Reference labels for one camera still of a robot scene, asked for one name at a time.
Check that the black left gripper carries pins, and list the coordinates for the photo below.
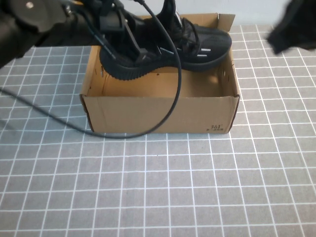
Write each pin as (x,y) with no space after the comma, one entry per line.
(112,17)

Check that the black knit sneaker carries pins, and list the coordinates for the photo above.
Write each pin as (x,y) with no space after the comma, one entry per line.
(209,44)

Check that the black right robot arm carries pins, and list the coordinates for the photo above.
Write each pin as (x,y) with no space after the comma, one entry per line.
(291,29)

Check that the brown cardboard shoe box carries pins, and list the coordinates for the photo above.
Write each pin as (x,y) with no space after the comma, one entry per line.
(148,116)

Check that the gray white-grid tablecloth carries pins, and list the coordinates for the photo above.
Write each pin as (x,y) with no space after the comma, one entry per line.
(172,185)

